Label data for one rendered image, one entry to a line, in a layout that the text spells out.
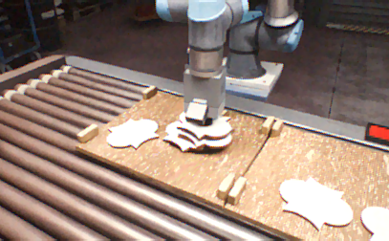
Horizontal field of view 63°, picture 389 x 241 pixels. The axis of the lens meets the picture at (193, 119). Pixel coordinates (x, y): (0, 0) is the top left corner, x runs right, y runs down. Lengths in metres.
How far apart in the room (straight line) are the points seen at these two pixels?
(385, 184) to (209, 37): 0.49
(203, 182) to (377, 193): 0.36
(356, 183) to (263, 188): 0.20
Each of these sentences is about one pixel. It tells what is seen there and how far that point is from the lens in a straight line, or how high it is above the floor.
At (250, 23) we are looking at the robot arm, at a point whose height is 1.10.
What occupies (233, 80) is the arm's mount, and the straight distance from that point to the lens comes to 1.24.
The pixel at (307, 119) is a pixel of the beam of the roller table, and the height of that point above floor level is 0.91.
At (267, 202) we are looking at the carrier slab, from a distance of 0.68.
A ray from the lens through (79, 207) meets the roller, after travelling 0.72.
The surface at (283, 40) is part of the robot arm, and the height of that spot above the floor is 1.06.
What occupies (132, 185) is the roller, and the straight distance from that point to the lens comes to 0.74.
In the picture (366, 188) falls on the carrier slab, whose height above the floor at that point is 0.94.
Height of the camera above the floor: 1.42
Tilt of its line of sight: 32 degrees down
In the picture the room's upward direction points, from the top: straight up
